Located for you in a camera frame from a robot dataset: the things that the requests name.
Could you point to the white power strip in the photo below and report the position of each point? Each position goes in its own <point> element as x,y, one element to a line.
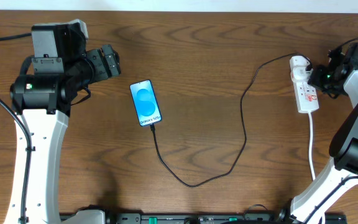
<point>306,97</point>

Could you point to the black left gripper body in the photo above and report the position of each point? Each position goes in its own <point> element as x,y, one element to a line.
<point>105,63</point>

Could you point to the blue Samsung Galaxy smartphone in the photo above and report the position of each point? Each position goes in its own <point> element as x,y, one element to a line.
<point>145,103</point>

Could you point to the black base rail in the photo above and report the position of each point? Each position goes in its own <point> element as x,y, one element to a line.
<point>136,218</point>

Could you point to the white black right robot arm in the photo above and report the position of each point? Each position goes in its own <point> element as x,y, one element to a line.
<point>340,173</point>

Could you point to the white USB wall charger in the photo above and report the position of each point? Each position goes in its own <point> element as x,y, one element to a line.
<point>301,69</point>

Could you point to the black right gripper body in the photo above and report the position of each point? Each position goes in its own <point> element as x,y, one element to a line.
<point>317,79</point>

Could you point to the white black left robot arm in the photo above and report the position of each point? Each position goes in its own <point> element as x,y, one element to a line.
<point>42,96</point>

